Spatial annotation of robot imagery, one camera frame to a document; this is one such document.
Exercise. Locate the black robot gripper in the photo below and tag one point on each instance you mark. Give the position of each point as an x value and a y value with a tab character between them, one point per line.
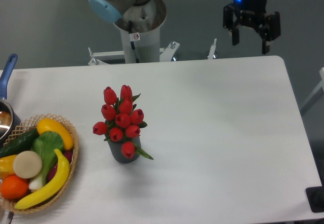
251	13

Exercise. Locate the red tulip bouquet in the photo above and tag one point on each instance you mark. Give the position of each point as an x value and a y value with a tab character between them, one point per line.
122	111

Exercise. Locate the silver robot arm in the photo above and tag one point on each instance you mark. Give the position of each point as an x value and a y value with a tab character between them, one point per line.
115	10

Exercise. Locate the grey ribbed vase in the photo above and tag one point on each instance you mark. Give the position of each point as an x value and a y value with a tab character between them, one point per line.
123	148

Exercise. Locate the black box at table edge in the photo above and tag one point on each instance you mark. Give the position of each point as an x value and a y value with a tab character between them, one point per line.
315	198

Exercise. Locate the purple red vegetable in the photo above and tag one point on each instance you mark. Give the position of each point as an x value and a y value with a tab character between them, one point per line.
68	155

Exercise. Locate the green bok choy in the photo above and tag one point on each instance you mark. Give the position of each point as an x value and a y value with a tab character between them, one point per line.
44	146

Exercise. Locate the yellow banana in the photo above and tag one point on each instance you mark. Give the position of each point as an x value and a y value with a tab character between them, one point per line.
51	188

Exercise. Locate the green cucumber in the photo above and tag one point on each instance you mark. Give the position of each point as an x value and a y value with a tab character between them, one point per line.
21	143

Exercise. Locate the beige round slice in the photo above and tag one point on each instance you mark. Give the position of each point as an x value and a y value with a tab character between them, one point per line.
27	164

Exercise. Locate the yellow bell pepper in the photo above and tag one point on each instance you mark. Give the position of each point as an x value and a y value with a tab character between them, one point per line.
6	166

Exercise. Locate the orange fruit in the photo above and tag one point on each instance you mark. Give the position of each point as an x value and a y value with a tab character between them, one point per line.
14	187

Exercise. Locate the woven wicker basket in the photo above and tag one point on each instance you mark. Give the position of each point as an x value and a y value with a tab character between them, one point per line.
30	124

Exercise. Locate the white frame at right edge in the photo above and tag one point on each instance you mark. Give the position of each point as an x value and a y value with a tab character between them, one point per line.
313	96

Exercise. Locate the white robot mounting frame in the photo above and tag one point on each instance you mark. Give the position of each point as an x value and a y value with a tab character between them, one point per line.
144	48

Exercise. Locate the blue handled saucepan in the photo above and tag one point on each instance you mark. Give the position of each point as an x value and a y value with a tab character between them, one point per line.
9	119

